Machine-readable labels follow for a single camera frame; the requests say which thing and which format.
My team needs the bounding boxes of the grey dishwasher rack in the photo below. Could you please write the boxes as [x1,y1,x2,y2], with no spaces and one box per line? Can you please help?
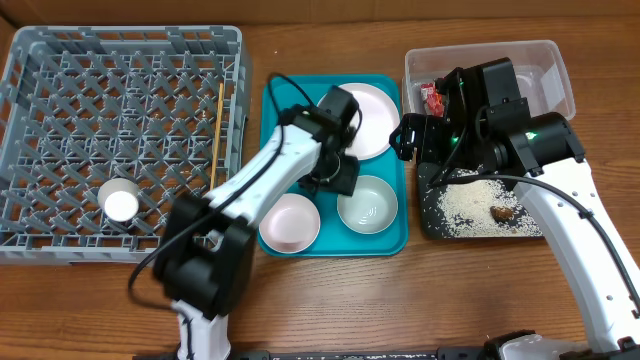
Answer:
[1,25,252,265]

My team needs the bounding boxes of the clear plastic bin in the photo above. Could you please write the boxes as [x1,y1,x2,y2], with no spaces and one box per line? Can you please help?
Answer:
[402,40,576,120]

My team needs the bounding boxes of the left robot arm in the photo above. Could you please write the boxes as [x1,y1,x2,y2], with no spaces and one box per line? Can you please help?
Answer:
[153,86,361,359]

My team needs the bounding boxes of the large white plate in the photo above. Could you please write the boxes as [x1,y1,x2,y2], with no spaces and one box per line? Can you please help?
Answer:
[340,83,400,160]

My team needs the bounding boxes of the black plastic tray bin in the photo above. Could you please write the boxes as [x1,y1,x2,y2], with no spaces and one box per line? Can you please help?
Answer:
[415,162,546,240]

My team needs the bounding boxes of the white rice leftovers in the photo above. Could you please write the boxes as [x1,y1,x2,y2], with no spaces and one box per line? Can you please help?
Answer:
[424,168,544,238]

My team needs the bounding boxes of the red sauce packet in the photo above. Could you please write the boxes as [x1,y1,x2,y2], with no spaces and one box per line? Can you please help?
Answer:
[420,82,446,117]

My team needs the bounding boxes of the teal serving tray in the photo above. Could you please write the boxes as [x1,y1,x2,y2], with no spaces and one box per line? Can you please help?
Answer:
[260,74,409,257]

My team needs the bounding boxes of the brown food chunk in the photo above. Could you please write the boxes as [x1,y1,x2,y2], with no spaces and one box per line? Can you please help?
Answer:
[490,206,514,223]

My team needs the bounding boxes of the grey green bowl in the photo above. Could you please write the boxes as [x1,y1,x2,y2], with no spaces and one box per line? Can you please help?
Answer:
[337,175,399,235]

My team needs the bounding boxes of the pink bowl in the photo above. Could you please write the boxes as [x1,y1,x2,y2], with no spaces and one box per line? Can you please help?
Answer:
[259,193,321,254]

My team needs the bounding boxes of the wooden chopstick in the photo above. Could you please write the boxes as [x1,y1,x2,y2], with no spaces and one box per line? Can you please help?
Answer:
[210,82,225,190]

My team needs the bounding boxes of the white paper cup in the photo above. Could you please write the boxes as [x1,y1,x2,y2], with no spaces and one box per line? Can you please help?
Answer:
[97,178,139,222]

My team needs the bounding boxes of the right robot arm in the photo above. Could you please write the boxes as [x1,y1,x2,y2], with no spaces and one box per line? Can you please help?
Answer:
[389,58,639,359]

